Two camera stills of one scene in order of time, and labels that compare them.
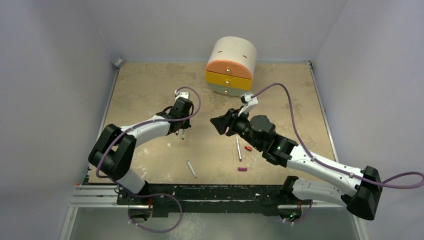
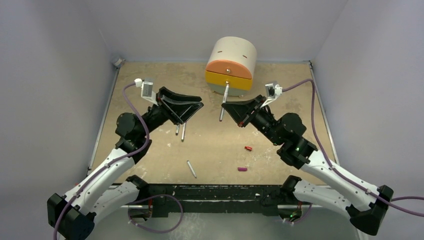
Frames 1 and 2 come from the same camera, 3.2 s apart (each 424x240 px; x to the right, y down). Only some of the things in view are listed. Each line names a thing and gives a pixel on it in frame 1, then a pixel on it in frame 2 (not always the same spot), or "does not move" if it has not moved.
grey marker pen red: x=238 y=148 → x=224 y=100
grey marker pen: x=191 y=168 does not move
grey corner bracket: x=119 y=62 does not move
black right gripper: x=231 y=121 → x=252 y=111
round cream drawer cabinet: x=231 y=66 does not move
